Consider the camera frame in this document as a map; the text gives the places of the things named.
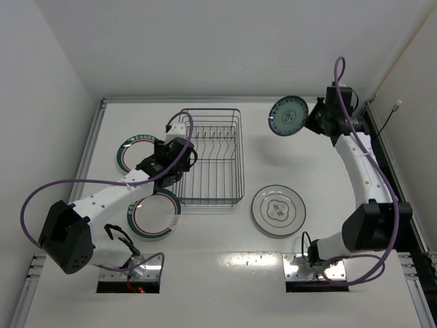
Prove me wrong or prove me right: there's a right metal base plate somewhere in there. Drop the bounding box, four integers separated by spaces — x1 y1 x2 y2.
283 253 346 282

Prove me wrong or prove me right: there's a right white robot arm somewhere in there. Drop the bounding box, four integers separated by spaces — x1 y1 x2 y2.
305 85 412 266

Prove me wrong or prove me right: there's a far green red rimmed plate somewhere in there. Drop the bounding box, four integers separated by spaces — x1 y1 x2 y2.
115 134 157 173

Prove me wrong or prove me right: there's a metal wire dish rack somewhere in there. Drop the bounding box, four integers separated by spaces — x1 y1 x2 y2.
172 108 244 207

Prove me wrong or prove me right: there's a small blue patterned plate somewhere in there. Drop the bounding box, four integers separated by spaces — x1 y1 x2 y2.
268 96 309 137

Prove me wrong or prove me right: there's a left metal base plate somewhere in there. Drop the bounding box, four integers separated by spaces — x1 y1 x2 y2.
99 254 163 282

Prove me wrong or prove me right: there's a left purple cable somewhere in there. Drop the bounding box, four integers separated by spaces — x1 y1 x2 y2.
20 113 196 273

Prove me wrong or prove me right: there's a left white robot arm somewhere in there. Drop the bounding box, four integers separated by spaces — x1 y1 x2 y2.
39 137 197 275

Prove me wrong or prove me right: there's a near green red rimmed plate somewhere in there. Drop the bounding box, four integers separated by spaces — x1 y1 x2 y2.
126 189 181 241

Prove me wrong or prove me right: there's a green red rimmed plate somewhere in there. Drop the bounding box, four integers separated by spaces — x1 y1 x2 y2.
115 134 157 173
126 189 181 241

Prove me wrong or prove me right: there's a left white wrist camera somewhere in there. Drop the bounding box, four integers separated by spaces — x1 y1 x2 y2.
165 123 186 144

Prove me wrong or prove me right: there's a white grey rimmed plate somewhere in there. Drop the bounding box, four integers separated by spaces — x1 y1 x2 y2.
251 184 307 237

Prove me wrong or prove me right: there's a metal base plate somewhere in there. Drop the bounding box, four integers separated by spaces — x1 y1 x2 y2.
283 253 346 282
99 254 163 282

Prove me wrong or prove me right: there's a black wall cable with plug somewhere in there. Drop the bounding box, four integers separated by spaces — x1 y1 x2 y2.
368 99 403 134

